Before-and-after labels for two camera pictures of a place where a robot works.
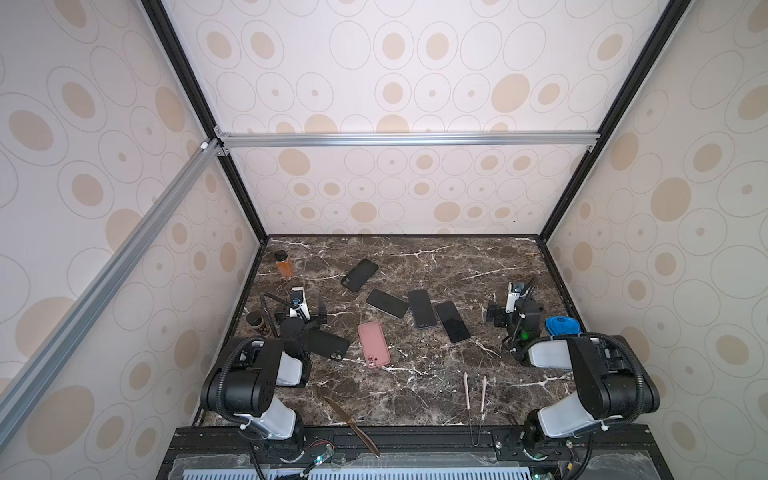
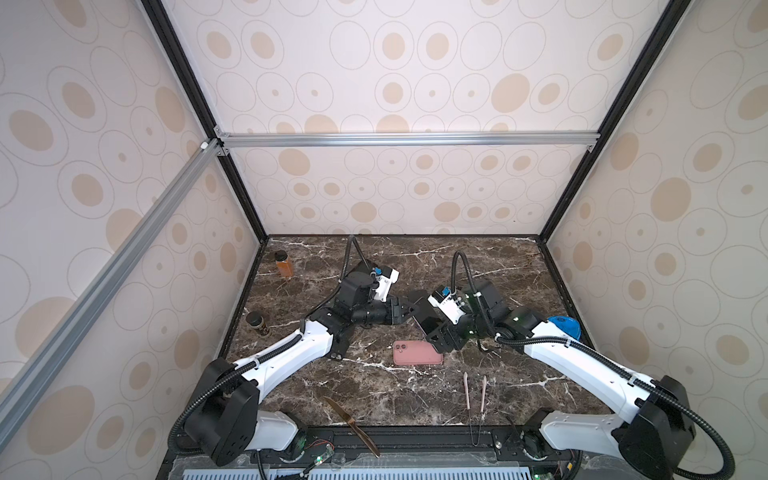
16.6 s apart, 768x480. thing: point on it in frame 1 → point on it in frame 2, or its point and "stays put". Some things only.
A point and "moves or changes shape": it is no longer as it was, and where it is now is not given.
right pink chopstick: [483, 390] stays put
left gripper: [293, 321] → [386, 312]
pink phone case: [374, 344] → [415, 353]
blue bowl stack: [563, 325] stays put
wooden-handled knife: [353, 424] stays put
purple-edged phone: [452, 321] moves or changes shape
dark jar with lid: [257, 321] stays put
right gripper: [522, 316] → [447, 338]
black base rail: [406, 452] stays put
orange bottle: [285, 267] stays put
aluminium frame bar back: [242, 141] stays put
